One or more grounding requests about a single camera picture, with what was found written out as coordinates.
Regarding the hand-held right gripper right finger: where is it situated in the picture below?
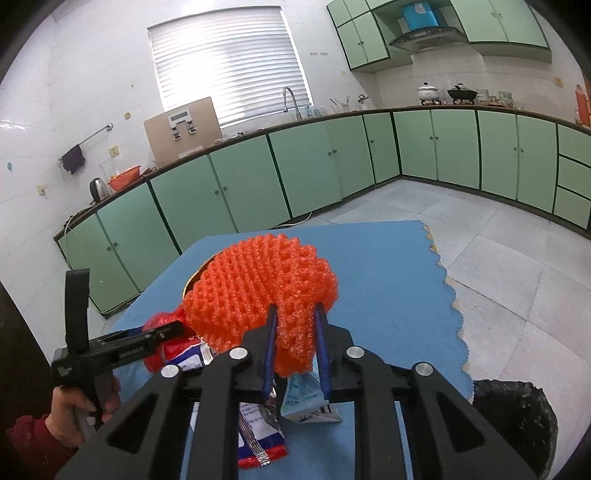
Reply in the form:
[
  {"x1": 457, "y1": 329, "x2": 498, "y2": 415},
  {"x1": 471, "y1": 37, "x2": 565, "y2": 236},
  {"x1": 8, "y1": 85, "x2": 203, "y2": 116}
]
[{"x1": 314, "y1": 307, "x2": 539, "y2": 480}]

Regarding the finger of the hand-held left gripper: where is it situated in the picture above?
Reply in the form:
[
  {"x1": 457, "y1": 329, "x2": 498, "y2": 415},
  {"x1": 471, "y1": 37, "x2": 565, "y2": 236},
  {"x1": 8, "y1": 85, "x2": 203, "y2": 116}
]
[
  {"x1": 65, "y1": 269, "x2": 90, "y2": 352},
  {"x1": 99, "y1": 320, "x2": 185, "y2": 347}
]

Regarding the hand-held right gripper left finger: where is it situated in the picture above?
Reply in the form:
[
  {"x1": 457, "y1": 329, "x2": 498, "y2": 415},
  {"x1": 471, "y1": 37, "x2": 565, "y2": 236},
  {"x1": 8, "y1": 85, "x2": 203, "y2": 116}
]
[{"x1": 53, "y1": 305, "x2": 279, "y2": 480}]

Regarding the red plastic wrapper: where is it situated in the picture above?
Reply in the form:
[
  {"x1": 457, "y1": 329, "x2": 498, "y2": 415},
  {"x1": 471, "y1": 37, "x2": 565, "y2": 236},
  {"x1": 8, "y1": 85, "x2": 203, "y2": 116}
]
[{"x1": 142, "y1": 310, "x2": 195, "y2": 372}]

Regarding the bulky orange foam net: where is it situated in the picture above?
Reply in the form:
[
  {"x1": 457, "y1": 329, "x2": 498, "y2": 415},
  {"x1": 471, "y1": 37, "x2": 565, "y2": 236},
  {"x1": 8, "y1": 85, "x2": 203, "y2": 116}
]
[{"x1": 183, "y1": 232, "x2": 340, "y2": 378}]

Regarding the bin with black bag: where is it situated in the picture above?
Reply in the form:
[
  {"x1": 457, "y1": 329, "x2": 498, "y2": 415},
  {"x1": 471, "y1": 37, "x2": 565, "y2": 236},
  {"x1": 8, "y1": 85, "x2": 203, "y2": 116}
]
[{"x1": 471, "y1": 379, "x2": 558, "y2": 480}]

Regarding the person's left hand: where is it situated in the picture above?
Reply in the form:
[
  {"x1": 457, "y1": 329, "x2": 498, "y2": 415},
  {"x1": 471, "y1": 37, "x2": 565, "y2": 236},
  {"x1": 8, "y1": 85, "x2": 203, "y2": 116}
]
[{"x1": 50, "y1": 376, "x2": 122, "y2": 448}]

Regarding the light blue packet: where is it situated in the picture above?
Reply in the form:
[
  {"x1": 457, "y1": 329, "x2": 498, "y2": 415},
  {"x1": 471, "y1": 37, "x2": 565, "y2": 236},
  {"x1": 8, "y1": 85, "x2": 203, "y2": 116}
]
[{"x1": 281, "y1": 373, "x2": 343, "y2": 424}]

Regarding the brown cardboard piece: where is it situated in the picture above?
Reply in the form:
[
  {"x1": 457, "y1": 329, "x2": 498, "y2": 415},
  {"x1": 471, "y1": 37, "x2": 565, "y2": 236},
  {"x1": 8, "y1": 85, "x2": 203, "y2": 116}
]
[{"x1": 184, "y1": 257, "x2": 223, "y2": 296}]

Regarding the blue scalloped table mat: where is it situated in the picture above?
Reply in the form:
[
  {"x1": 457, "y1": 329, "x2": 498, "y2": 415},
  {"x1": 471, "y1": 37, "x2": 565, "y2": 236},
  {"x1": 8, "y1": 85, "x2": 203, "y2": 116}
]
[{"x1": 111, "y1": 220, "x2": 474, "y2": 480}]

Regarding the red white blue snack bag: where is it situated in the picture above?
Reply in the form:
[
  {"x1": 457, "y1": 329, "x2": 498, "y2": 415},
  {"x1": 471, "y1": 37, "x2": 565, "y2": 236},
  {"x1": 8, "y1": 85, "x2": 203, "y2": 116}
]
[{"x1": 159, "y1": 336, "x2": 289, "y2": 469}]

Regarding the steel electric kettle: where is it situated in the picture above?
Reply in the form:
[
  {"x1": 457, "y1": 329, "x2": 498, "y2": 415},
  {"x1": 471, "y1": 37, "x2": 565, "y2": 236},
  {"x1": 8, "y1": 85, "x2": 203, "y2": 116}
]
[{"x1": 89, "y1": 178, "x2": 112, "y2": 203}]

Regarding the orange plastic basin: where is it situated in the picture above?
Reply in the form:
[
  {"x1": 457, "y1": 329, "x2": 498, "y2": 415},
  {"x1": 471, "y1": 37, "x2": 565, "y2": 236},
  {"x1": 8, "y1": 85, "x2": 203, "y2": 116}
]
[{"x1": 107, "y1": 166, "x2": 142, "y2": 192}]

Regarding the dark towel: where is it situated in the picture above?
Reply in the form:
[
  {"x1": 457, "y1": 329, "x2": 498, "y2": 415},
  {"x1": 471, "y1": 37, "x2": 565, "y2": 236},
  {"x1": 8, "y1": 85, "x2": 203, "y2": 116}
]
[{"x1": 61, "y1": 144, "x2": 86, "y2": 175}]

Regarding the green base cabinet run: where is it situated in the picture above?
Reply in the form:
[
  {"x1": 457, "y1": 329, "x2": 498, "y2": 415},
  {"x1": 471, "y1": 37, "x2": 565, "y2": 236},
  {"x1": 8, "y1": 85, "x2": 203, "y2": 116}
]
[{"x1": 53, "y1": 105, "x2": 591, "y2": 319}]

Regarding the chrome kitchen faucet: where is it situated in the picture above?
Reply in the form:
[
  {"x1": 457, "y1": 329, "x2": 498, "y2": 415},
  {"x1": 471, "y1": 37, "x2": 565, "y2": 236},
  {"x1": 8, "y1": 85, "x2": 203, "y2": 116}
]
[{"x1": 281, "y1": 87, "x2": 303, "y2": 121}]

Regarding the white window blind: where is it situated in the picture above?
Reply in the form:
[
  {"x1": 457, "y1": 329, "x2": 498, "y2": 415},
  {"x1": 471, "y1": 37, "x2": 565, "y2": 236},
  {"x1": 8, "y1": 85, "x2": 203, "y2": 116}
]
[{"x1": 148, "y1": 6, "x2": 314, "y2": 127}]

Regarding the black wok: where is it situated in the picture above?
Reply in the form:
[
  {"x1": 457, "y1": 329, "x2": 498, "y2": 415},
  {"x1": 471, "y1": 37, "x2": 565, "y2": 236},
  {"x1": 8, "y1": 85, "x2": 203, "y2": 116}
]
[{"x1": 447, "y1": 83, "x2": 478, "y2": 103}]

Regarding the range hood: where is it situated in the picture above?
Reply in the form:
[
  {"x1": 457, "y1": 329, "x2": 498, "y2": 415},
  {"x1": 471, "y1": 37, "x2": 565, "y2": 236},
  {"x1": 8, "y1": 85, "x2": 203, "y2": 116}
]
[{"x1": 388, "y1": 26, "x2": 467, "y2": 54}]

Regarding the blue box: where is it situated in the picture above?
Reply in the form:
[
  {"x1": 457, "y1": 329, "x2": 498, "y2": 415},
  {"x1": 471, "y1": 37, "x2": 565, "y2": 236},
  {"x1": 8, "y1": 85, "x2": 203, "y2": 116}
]
[{"x1": 401, "y1": 2, "x2": 439, "y2": 29}]

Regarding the chrome towel rail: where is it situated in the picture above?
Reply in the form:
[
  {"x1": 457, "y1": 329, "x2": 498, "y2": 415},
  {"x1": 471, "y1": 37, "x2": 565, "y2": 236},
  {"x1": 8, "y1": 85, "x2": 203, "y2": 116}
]
[{"x1": 59, "y1": 124, "x2": 114, "y2": 162}]

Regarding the green wall cabinet unit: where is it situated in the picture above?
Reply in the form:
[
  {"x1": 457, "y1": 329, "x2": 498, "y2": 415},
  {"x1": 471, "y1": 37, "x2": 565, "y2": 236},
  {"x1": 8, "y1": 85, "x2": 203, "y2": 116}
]
[{"x1": 326, "y1": 0, "x2": 552, "y2": 72}]

